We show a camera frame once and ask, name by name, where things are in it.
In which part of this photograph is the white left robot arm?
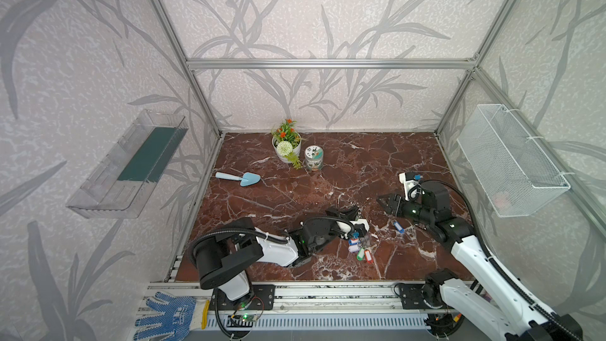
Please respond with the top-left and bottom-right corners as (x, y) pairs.
(186, 205), (369, 303)

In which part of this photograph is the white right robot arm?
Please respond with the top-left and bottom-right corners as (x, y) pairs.
(377, 175), (583, 340)

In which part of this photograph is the blue tagged key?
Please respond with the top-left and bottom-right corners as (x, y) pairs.
(393, 221), (406, 235)

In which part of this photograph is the printed snack jar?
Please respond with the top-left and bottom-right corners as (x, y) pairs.
(305, 145), (324, 171)

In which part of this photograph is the potted artificial flower plant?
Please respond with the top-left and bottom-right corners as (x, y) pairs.
(271, 118), (303, 170)

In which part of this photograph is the light blue toy trowel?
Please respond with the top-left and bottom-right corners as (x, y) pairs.
(215, 172), (261, 187)

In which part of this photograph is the green circuit board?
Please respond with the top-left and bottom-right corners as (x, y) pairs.
(227, 313), (263, 328)

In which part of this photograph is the blue dotted work glove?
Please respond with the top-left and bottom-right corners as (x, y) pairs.
(133, 291), (209, 341)

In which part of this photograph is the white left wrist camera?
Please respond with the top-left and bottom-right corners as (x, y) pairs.
(350, 218), (369, 238)

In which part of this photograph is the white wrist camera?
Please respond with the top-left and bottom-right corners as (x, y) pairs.
(350, 218), (369, 238)
(399, 172), (422, 201)

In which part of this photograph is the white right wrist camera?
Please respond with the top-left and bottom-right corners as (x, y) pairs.
(399, 172), (422, 201)

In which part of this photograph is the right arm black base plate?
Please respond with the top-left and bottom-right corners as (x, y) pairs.
(393, 283), (452, 310)

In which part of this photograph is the white wire mesh basket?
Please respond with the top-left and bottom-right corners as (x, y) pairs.
(457, 104), (571, 218)

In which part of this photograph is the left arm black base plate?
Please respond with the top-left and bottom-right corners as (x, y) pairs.
(209, 284), (276, 311)

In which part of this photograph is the clear plastic wall tray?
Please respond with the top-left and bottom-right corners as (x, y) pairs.
(66, 110), (189, 219)

